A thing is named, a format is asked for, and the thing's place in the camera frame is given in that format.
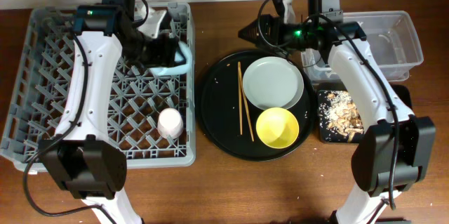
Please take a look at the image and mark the round black serving tray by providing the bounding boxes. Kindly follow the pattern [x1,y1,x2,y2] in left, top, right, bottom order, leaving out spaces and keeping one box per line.
[195,49,318,162]

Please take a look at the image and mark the wooden chopstick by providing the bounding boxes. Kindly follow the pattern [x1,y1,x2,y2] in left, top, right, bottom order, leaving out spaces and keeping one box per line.
[237,61,243,135]
[239,72,255,142]

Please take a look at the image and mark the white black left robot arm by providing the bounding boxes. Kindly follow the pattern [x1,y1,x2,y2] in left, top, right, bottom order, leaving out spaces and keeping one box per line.
[34,0,193,223]

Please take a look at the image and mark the black rectangular waste tray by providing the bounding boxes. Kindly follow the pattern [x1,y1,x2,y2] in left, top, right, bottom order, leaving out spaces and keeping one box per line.
[316,83,413,145]

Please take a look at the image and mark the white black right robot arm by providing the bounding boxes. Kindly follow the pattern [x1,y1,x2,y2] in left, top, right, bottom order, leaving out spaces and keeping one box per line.
[238,0,436,223]

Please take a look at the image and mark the peanut shell food scraps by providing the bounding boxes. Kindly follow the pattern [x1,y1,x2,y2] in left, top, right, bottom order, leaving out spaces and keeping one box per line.
[321,90,366,143]

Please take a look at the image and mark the grey round plate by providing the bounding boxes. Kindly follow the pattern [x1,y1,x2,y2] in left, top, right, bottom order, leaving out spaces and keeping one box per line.
[243,56,304,110]

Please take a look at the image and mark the grey plastic dishwasher rack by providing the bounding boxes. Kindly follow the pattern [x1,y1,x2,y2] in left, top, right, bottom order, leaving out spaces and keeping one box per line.
[1,7,196,170]

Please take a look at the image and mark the clear plastic waste bin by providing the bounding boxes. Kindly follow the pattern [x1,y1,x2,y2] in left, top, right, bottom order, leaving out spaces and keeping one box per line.
[300,10,424,84]

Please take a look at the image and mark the yellow bowl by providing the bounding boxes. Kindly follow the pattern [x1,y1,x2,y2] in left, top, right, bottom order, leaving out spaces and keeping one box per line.
[256,107,300,150]

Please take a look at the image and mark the pink plastic cup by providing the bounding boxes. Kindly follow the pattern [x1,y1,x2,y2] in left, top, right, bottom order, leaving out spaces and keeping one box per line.
[157,108,184,139]

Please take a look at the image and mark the light blue plastic cup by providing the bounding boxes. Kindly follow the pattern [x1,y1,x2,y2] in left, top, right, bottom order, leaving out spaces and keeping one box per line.
[149,41,194,77]

